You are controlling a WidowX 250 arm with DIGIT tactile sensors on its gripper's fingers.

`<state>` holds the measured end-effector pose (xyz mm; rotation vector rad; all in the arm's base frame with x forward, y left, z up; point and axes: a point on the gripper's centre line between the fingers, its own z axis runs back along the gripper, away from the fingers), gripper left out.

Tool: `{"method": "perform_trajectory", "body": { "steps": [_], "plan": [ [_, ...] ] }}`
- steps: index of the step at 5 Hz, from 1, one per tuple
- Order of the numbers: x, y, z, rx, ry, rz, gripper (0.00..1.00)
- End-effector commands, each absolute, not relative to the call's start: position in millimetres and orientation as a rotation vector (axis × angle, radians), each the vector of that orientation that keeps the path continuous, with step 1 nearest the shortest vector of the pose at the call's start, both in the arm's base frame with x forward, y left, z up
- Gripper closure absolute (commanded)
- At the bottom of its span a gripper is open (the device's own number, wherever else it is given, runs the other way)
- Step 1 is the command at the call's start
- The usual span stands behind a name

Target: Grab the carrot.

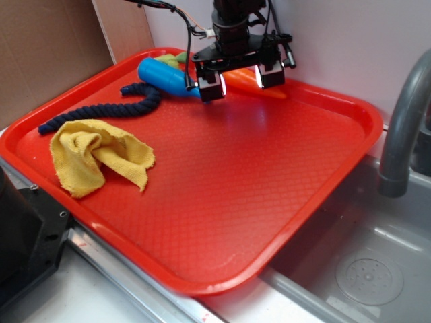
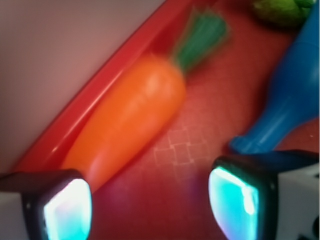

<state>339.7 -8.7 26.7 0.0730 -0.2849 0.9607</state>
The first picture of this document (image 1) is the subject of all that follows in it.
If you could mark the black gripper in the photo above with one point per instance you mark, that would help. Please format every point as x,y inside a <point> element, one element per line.
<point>266,50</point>

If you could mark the orange plastic toy carrot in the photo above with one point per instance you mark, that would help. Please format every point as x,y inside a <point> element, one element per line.
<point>244,81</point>

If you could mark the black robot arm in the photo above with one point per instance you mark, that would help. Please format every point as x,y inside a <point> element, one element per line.
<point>231,20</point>

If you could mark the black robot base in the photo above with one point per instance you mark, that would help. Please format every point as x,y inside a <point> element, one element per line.
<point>34,227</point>

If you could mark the green plush toy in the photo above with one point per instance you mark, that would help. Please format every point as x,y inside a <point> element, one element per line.
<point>176,61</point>

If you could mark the blue plastic toy bottle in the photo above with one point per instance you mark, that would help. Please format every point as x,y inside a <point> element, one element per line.
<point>165,77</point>

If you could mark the red plastic tray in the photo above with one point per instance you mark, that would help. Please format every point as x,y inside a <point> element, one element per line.
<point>233,180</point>

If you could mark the yellow crumpled cloth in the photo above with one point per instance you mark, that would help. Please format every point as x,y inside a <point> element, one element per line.
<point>80,148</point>

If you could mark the grey toy faucet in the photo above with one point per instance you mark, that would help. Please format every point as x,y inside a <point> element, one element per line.
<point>407,143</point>

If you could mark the brown cardboard panel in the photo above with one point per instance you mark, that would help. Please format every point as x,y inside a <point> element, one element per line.
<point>47,47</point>

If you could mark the grey toy sink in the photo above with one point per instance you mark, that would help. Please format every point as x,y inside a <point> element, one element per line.
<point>361,257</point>

